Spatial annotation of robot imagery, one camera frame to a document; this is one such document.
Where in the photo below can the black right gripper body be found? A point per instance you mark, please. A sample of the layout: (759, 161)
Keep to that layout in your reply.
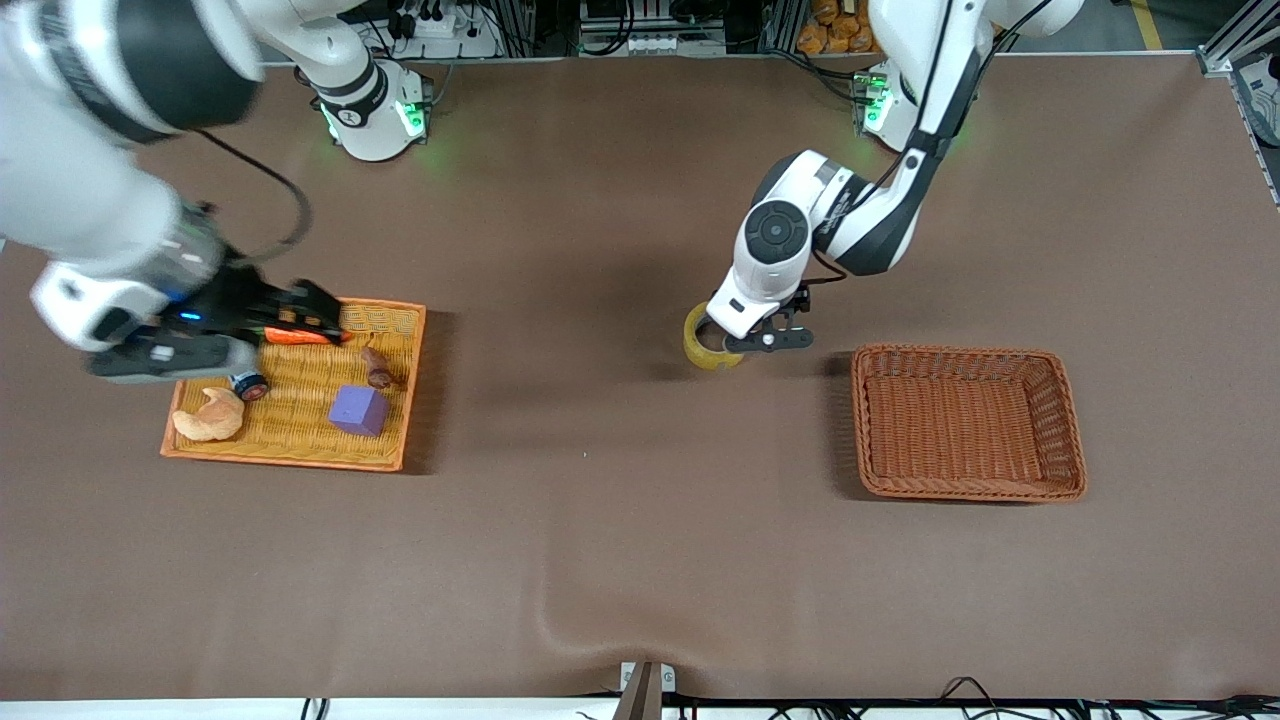
(238, 298)

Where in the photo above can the yellow tape roll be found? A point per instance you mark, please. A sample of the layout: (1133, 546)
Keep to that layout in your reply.
(712, 362)

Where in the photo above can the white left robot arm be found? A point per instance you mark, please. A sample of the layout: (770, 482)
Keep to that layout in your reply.
(780, 270)

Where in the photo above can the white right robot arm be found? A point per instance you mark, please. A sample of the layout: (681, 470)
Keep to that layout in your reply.
(370, 130)

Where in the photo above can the orange toy carrot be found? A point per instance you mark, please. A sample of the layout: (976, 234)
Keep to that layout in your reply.
(300, 338)

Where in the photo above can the small brown toy figure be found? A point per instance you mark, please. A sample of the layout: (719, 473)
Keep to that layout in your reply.
(378, 372)

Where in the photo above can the purple foam cube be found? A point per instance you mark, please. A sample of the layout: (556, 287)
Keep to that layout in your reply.
(360, 410)

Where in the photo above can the small blue white can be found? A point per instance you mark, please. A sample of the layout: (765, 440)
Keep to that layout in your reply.
(250, 388)

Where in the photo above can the toy croissant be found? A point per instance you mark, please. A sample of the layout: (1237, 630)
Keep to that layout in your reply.
(210, 420)

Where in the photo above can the yellow wicker tray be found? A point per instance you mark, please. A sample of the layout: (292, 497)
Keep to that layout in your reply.
(300, 450)

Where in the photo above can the brown wicker basket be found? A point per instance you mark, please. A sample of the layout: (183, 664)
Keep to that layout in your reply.
(950, 420)

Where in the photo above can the white power strip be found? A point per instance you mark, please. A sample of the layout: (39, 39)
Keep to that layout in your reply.
(440, 25)

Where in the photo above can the white socket strip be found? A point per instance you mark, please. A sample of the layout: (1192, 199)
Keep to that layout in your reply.
(650, 44)

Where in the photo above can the bag of orange snacks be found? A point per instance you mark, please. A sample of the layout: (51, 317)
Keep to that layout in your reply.
(835, 35)

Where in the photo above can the metal bracket with post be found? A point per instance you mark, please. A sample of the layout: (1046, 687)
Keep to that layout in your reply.
(645, 685)

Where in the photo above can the aluminium frame profile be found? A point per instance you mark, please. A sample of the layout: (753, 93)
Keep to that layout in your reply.
(1235, 35)

